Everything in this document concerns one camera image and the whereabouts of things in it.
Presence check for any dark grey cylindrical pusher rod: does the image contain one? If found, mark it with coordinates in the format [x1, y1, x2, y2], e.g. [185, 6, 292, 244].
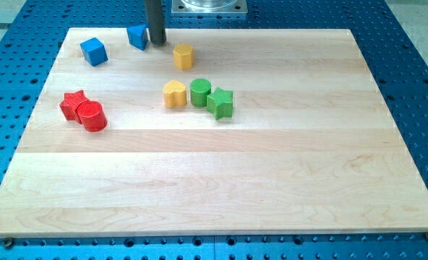
[144, 0, 166, 46]

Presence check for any yellow hexagon block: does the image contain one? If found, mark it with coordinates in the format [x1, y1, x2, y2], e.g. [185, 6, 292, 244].
[173, 43, 194, 70]

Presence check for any yellow heart block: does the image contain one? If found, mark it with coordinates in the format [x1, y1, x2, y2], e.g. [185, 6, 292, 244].
[163, 80, 187, 108]

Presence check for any blue triangle block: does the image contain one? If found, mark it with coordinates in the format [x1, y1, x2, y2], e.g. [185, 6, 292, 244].
[127, 25, 148, 51]

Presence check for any blue cube block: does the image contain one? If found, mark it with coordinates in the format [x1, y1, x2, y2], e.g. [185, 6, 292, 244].
[80, 38, 108, 66]

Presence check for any green cylinder block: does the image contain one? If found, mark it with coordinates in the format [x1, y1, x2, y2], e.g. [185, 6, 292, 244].
[190, 78, 212, 108]

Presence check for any green star block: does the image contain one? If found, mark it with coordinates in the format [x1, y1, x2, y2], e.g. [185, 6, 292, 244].
[207, 87, 234, 120]

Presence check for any red cylinder block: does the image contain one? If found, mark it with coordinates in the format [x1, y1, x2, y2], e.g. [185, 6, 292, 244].
[77, 100, 108, 132]

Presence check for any red star block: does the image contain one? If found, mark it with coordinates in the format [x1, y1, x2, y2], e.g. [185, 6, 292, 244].
[59, 90, 89, 124]

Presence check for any light wooden board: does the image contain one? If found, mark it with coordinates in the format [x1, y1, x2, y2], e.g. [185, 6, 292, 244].
[0, 27, 428, 238]

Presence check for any left board corner screw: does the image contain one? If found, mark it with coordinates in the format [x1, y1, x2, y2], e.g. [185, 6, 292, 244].
[1, 238, 14, 250]

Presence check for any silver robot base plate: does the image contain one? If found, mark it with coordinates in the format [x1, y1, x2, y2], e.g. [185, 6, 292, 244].
[171, 0, 248, 16]

